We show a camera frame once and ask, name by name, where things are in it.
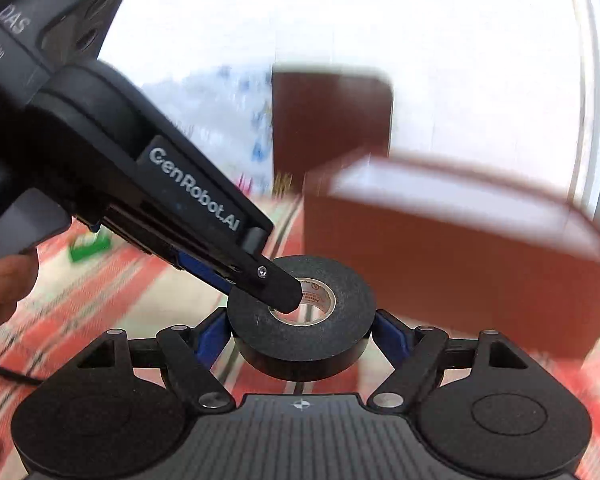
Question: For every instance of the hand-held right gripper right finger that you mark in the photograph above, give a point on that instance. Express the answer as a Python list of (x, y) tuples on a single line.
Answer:
[(386, 335)]

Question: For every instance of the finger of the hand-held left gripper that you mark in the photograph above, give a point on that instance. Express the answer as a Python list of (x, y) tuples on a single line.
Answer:
[(275, 290), (200, 270)]

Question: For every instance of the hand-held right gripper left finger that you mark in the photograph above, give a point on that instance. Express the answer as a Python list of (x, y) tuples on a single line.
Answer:
[(214, 332)]

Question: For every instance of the black tape roll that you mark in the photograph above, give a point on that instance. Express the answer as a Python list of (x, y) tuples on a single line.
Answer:
[(280, 340)]

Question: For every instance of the brown storage box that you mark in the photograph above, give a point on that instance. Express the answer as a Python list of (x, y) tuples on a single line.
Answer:
[(430, 260)]

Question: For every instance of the small green box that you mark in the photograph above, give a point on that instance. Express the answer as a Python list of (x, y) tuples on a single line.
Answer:
[(89, 249)]

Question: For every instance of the person's left hand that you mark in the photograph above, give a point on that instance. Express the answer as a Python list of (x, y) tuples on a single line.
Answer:
[(2, 290)]

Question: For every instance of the red plaid blanket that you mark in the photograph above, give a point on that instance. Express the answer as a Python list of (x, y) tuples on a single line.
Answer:
[(80, 320)]

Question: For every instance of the white floral cloth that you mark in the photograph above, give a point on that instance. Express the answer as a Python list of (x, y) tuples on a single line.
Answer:
[(220, 125)]

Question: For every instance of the brown box lid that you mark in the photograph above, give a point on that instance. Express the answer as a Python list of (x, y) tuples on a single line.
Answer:
[(330, 125)]

